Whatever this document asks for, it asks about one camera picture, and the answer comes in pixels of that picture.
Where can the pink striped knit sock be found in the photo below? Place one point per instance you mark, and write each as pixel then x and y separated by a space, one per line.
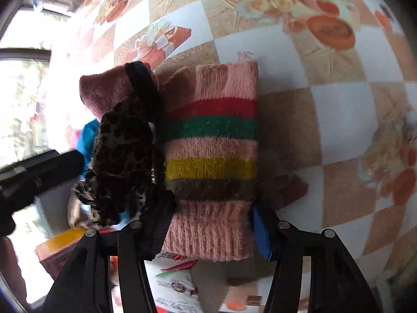
pixel 211 143

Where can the window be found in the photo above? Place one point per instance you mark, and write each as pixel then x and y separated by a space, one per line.
pixel 22 111

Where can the white tissue packet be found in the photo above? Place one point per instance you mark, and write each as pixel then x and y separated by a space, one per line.
pixel 172 277

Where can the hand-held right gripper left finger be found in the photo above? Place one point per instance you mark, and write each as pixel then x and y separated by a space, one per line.
pixel 157 234

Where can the leopard print hair bow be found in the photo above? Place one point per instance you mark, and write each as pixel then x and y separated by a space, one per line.
pixel 127 156

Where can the checkered tablecloth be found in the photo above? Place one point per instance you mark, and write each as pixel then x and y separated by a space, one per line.
pixel 342 120

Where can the maroon sock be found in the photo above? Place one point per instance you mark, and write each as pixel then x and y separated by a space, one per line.
pixel 104 91

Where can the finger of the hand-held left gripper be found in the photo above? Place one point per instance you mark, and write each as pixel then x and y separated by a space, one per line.
pixel 39 176

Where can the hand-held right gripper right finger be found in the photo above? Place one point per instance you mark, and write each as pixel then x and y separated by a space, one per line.
pixel 261 234

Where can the blue cloth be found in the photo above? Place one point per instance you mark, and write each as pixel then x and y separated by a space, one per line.
pixel 87 143

